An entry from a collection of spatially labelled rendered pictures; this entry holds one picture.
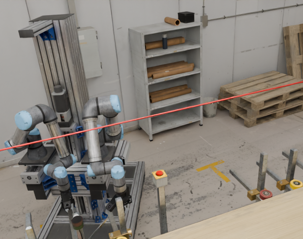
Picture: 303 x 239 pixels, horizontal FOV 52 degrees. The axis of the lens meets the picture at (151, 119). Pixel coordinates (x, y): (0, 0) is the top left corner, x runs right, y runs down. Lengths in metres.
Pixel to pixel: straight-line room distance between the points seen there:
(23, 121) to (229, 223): 1.40
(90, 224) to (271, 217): 1.67
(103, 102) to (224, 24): 3.54
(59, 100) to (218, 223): 1.37
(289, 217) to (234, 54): 3.71
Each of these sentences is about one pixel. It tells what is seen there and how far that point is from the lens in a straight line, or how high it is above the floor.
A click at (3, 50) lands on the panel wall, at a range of 4.15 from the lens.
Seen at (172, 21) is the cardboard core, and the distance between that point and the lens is 4.33.
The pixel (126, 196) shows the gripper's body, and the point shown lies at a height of 1.06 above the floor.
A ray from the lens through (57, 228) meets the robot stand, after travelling 3.17.
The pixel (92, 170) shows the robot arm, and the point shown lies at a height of 1.24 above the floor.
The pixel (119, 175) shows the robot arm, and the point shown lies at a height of 1.25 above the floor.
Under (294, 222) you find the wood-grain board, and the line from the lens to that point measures 2.12.
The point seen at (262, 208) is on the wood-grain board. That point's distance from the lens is 2.16.
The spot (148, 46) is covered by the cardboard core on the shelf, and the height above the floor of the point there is 1.31.
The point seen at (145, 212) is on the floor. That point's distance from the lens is 3.42.
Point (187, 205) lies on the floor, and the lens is 3.47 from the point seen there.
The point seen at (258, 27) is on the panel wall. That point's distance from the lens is 5.66.
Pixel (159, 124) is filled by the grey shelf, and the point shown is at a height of 0.14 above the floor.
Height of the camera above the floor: 2.34
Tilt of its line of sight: 27 degrees down
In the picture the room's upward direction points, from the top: 5 degrees counter-clockwise
